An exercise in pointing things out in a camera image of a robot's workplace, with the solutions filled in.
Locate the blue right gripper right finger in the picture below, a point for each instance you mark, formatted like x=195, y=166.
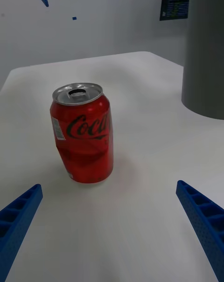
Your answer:
x=205, y=223

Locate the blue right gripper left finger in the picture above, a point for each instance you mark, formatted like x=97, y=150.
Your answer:
x=16, y=223

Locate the dark screen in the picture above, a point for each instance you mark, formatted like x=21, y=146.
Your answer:
x=175, y=2

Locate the red drink can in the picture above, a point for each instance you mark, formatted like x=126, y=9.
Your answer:
x=84, y=146

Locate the grey plastic bin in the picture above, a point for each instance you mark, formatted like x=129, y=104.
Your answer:
x=205, y=53

